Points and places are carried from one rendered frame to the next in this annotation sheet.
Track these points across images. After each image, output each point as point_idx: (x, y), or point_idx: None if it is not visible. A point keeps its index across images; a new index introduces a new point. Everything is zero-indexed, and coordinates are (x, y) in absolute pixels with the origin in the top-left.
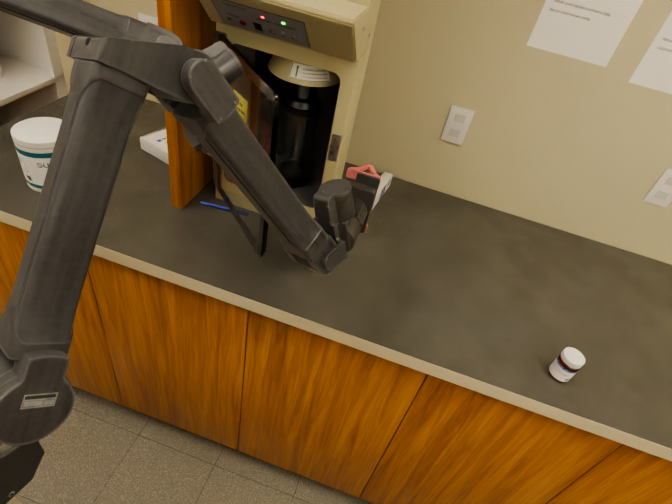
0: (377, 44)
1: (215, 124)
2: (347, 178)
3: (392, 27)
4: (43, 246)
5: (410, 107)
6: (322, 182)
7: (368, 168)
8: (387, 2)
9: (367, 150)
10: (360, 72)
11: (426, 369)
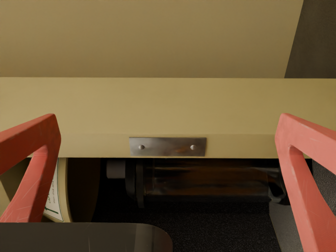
0: (111, 23)
1: None
2: (318, 34)
3: (83, 7)
4: None
5: None
6: (274, 157)
7: (42, 148)
8: (58, 22)
9: (273, 0)
10: (3, 104)
11: None
